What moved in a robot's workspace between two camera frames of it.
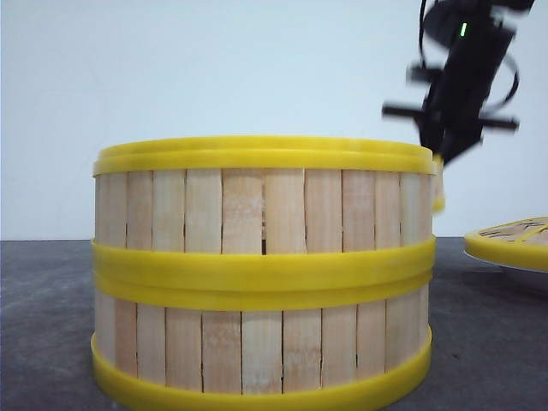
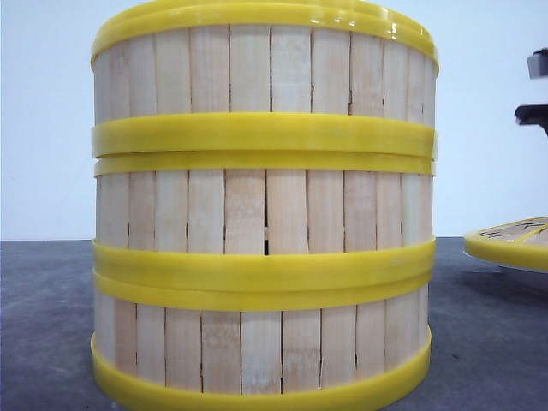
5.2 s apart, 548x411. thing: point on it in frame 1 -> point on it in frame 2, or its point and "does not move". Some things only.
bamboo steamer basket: [261, 343] does not move
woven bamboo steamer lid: [522, 242] does not move
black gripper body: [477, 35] -> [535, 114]
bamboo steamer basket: [438, 201] -> [265, 76]
